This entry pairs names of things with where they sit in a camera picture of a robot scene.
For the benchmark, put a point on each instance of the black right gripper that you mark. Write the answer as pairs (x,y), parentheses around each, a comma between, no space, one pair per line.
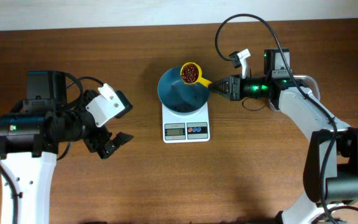
(235,88)

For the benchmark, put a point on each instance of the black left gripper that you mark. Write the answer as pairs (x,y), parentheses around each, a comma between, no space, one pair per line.
(96,137)

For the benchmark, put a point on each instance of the yellow measuring scoop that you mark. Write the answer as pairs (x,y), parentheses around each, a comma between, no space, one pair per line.
(191,73)

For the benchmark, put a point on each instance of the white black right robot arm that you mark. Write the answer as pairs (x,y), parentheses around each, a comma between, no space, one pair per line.
(330,176)

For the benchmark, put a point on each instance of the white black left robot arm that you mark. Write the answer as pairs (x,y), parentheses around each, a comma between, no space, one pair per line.
(57,109)

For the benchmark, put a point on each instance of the teal plastic bowl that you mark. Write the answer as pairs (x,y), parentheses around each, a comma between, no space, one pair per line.
(178,96)

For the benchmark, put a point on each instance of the white digital kitchen scale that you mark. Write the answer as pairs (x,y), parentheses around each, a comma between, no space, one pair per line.
(185,127)

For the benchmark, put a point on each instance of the clear container of red beans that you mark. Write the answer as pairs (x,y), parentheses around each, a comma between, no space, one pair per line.
(311,83)

